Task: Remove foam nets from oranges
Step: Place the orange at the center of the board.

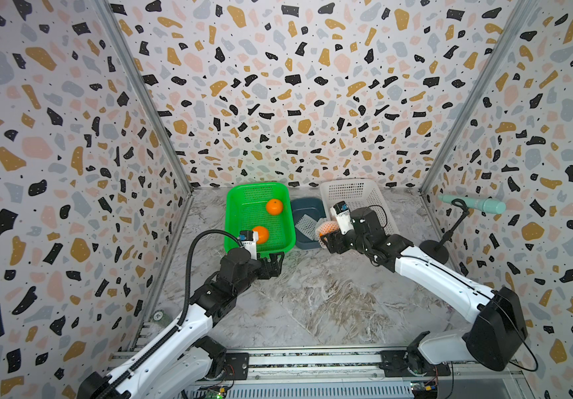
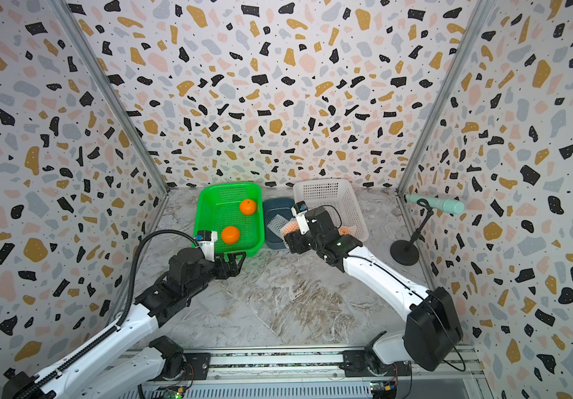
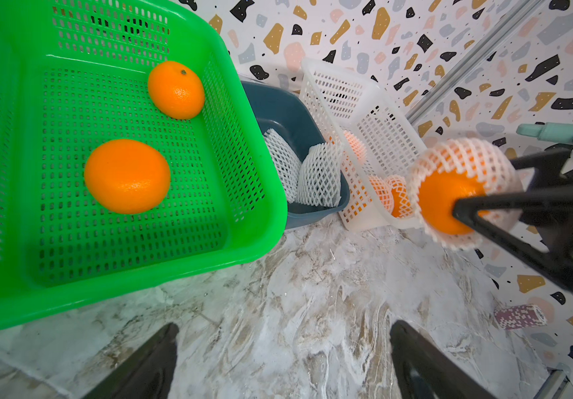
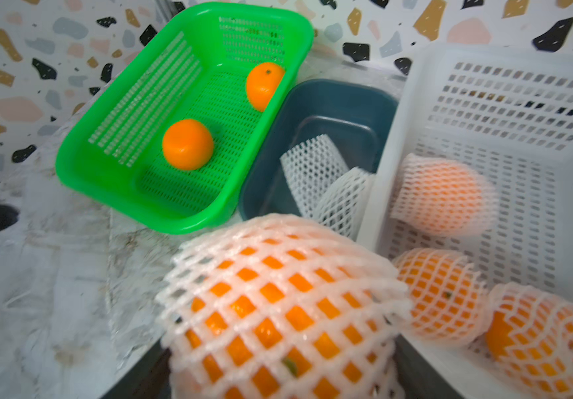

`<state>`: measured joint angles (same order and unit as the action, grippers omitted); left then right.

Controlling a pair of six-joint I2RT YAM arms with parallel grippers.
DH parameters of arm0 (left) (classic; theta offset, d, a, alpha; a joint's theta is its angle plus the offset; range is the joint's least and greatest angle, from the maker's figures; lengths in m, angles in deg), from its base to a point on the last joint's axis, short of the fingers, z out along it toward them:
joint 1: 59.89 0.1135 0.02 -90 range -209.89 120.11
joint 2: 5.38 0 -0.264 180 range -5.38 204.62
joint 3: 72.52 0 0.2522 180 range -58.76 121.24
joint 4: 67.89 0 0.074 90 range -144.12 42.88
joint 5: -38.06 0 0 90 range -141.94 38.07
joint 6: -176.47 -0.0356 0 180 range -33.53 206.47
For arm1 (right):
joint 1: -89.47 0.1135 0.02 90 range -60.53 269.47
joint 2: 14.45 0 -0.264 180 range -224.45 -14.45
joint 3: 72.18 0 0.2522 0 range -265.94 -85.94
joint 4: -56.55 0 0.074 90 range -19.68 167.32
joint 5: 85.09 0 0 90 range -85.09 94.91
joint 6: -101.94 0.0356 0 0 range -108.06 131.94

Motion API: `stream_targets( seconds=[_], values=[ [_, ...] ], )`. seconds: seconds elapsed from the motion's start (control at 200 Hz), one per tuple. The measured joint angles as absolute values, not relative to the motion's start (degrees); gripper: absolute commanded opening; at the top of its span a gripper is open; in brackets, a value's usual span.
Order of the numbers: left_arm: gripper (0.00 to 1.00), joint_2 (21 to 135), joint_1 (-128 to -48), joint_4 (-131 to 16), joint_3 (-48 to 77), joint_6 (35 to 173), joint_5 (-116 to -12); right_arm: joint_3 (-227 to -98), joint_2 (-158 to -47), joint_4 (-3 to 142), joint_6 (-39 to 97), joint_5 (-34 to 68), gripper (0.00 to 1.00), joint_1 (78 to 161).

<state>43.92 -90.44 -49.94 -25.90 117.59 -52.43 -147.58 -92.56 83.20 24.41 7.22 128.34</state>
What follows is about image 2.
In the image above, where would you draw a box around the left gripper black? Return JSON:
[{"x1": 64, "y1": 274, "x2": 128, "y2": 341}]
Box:
[{"x1": 187, "y1": 249, "x2": 250, "y2": 301}]

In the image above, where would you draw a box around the netted orange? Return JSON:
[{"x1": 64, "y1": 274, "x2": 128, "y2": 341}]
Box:
[
  {"x1": 280, "y1": 218, "x2": 300, "y2": 238},
  {"x1": 220, "y1": 226, "x2": 241, "y2": 245},
  {"x1": 339, "y1": 226, "x2": 356, "y2": 236}
]

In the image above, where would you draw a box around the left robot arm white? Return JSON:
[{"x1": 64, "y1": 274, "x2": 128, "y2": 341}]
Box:
[{"x1": 2, "y1": 248, "x2": 247, "y2": 398}]

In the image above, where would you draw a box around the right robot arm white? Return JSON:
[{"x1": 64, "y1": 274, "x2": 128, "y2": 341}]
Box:
[{"x1": 283, "y1": 201, "x2": 463, "y2": 376}]

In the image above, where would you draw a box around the dark teal plastic bin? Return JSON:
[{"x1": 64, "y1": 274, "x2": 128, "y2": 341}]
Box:
[{"x1": 263, "y1": 197, "x2": 295, "y2": 250}]

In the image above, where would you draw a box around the green plastic mesh basket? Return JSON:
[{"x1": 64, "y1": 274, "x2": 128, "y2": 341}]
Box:
[{"x1": 194, "y1": 182, "x2": 265, "y2": 258}]

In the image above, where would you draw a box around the white plastic mesh basket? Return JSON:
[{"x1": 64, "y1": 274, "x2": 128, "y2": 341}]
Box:
[{"x1": 293, "y1": 179, "x2": 369, "y2": 242}]

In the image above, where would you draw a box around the black microphone stand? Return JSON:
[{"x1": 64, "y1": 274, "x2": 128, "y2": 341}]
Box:
[{"x1": 390, "y1": 197, "x2": 434, "y2": 266}]

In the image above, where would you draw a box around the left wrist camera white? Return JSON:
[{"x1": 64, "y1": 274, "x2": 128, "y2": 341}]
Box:
[{"x1": 195, "y1": 230, "x2": 218, "y2": 262}]

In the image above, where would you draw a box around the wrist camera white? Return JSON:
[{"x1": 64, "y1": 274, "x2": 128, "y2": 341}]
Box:
[
  {"x1": 291, "y1": 201, "x2": 310, "y2": 235},
  {"x1": 195, "y1": 230, "x2": 218, "y2": 262}
]

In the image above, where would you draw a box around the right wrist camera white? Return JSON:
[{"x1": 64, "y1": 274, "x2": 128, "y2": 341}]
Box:
[{"x1": 291, "y1": 201, "x2": 310, "y2": 235}]

